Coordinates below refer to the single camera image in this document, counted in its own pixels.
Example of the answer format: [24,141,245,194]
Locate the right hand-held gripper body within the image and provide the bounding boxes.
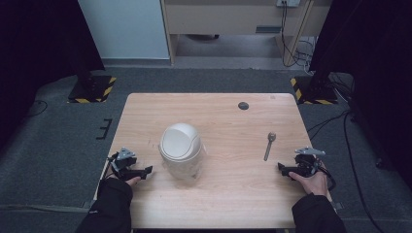
[291,147,326,179]

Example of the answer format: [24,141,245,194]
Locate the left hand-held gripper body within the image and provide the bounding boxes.
[109,147,138,181]

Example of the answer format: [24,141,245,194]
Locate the person's right hand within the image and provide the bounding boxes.
[288,160,332,198]

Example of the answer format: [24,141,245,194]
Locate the metal spoon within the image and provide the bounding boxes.
[262,131,277,162]

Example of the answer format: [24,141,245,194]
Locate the white swing-lid trash can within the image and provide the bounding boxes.
[157,122,207,181]

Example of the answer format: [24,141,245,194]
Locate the black stand base striped edge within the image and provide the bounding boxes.
[290,75,339,106]
[66,75,118,104]

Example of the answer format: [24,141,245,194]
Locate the black curtain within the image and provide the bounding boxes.
[308,0,412,188]
[0,0,106,147]

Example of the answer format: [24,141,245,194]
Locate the light wooden desk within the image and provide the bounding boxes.
[160,0,333,65]

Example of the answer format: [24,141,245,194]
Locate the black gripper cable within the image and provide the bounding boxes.
[102,156,117,181]
[318,161,337,192]

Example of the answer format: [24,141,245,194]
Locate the thin black floor cable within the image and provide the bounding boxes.
[24,99,49,118]

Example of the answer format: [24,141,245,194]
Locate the black cables under desk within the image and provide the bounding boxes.
[279,2,316,70]

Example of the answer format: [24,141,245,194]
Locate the white wall power outlet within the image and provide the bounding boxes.
[275,0,301,9]

